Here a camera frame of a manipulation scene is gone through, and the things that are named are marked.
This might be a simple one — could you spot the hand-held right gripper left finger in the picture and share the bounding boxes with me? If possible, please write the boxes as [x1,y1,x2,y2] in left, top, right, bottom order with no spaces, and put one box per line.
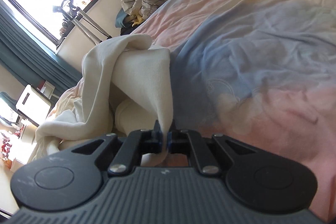
[71,120,162,176]

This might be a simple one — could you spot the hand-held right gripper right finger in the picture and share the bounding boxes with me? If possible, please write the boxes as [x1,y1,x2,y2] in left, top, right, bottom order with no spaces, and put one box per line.
[167,129,260,177]

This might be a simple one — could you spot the white towel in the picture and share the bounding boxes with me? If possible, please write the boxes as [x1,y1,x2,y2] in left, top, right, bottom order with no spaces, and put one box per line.
[34,34,175,161]

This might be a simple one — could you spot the yellow cloth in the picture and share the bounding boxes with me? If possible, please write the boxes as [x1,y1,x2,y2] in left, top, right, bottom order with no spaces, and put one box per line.
[129,14,147,28]

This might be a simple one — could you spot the bed with pink-cream duvet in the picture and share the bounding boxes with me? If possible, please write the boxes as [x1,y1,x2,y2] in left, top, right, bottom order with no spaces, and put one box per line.
[33,0,336,224]

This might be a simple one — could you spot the teal cloth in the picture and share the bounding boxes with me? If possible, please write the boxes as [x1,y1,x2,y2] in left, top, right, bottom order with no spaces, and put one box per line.
[115,7,132,29]

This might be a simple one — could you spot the white desk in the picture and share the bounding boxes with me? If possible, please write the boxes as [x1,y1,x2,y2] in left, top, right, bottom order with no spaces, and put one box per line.
[0,119,40,169]

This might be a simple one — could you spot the white chair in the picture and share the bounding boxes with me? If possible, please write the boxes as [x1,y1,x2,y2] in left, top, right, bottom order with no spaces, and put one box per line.
[16,84,57,125]

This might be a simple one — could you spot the teal curtain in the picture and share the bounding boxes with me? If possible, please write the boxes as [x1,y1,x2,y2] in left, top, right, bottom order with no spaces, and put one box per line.
[0,1,82,98]

